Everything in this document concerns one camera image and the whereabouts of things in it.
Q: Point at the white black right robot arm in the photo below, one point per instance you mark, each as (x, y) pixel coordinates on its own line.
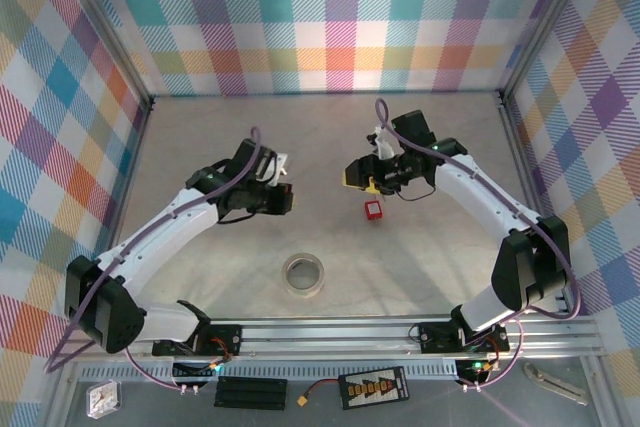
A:
(475, 192)

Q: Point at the perforated metal strip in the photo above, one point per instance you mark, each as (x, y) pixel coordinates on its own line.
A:
(280, 371)

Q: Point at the black board with yellow connectors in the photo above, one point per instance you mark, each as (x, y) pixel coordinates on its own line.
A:
(372, 387)

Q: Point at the small square white clock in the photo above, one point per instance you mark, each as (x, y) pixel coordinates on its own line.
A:
(104, 399)

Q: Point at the black ribbed box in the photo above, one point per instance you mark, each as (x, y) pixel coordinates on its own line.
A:
(250, 392)

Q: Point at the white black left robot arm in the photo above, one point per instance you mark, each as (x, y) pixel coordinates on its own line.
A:
(160, 232)

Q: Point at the black controller board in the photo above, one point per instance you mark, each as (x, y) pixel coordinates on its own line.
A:
(195, 373)
(477, 369)

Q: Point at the red padlock with steel shackle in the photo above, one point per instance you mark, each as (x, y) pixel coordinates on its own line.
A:
(372, 209)

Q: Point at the clear tape roll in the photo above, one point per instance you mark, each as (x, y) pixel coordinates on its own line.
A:
(289, 287)

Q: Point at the aluminium table edge bar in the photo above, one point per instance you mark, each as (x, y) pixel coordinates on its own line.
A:
(136, 147)
(525, 172)

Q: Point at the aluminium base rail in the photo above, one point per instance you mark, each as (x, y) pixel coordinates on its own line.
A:
(325, 334)

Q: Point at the aluminium frame post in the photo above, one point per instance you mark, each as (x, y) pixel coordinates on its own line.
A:
(109, 22)
(544, 22)

